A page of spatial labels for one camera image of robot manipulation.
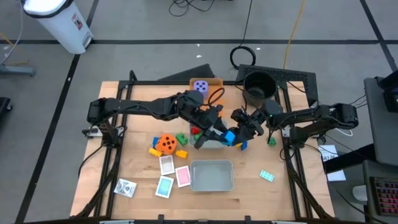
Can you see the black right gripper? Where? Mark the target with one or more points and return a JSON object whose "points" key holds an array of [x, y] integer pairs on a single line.
{"points": [[255, 123]]}

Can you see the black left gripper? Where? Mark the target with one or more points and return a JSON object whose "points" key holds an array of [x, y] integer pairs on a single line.
{"points": [[210, 119]]}

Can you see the blue large toy block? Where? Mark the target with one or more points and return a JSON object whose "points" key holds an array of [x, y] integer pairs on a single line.
{"points": [[229, 137]]}

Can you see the green two-stud toy block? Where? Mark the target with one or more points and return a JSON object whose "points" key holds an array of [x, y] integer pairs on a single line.
{"points": [[198, 136]]}

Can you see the blue small toy block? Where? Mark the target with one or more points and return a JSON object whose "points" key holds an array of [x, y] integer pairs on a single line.
{"points": [[244, 146]]}

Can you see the red toy block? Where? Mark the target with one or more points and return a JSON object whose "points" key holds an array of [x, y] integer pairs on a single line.
{"points": [[195, 130]]}

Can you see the purple foam die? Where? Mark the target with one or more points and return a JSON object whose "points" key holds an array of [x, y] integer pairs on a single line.
{"points": [[201, 88]]}

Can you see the orange foam die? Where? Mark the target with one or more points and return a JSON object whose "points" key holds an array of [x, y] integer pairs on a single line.
{"points": [[167, 144]]}

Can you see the teal playing card box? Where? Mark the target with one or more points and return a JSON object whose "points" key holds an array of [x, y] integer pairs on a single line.
{"points": [[164, 186]]}

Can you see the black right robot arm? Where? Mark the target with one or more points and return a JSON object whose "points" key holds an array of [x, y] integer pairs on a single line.
{"points": [[311, 116]]}

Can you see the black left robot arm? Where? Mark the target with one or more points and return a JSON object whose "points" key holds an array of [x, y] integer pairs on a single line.
{"points": [[136, 107]]}

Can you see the grey plastic bin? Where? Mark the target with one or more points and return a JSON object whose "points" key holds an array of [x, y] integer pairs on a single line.
{"points": [[211, 175], [214, 144]]}

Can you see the black bucket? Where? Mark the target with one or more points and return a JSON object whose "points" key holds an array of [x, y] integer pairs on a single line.
{"points": [[259, 88]]}

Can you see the orange translucent plastic bin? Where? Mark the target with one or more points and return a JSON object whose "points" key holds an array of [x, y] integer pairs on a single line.
{"points": [[217, 84]]}

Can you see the pink playing card box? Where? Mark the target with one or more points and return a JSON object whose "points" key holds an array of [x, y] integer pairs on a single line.
{"points": [[183, 176]]}

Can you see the mint green lego brick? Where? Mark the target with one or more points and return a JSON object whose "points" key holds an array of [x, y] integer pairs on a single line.
{"points": [[266, 175]]}

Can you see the black perforated case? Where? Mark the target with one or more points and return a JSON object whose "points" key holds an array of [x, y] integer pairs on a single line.
{"points": [[295, 77]]}

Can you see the white paper sheet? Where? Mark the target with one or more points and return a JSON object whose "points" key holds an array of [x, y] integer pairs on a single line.
{"points": [[328, 154], [335, 175]]}

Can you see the grey computer mouse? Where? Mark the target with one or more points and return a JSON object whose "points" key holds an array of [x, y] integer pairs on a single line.
{"points": [[360, 193]]}

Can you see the black monitor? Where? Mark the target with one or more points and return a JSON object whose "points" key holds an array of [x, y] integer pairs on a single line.
{"points": [[390, 96]]}

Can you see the backlit keyboard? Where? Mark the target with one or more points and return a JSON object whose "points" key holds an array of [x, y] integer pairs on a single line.
{"points": [[385, 196]]}

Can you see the white trash can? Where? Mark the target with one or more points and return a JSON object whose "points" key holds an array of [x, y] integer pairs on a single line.
{"points": [[59, 25]]}

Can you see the grey stand base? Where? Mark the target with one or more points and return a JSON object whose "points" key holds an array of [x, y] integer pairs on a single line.
{"points": [[18, 70]]}

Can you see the grey metal bracket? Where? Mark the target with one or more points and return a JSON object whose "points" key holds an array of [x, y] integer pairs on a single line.
{"points": [[286, 132], [93, 131]]}

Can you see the black metal table frame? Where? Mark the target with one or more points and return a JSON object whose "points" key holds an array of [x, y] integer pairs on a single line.
{"points": [[155, 82]]}

